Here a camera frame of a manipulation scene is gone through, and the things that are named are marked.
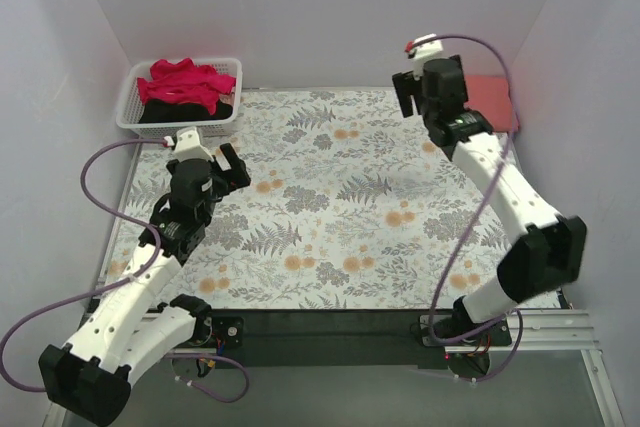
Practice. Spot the aluminium frame rail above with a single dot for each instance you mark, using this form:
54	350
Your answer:
555	329

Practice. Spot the black t-shirt in basket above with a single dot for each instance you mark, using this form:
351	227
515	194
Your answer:
158	111

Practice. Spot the white plastic laundry basket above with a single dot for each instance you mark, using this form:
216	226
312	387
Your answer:
130	107

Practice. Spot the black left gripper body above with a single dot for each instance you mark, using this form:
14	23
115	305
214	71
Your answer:
230	170

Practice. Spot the salmon pink t-shirt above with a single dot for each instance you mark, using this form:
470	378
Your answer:
489	96

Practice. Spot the floral patterned table mat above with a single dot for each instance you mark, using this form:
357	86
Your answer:
350	206

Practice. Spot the magenta t-shirt in basket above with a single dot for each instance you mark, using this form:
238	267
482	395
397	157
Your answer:
185	82

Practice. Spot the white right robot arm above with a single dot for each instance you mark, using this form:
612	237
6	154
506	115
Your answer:
546	247

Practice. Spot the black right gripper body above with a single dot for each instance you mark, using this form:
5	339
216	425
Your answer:
406	92

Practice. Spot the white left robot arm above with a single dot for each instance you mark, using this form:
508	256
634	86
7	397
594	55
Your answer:
93	373

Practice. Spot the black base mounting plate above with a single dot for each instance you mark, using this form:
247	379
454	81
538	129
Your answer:
321	338

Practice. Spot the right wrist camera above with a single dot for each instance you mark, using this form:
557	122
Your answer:
421	50

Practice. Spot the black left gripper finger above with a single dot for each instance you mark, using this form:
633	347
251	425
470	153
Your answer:
221	159
237	171

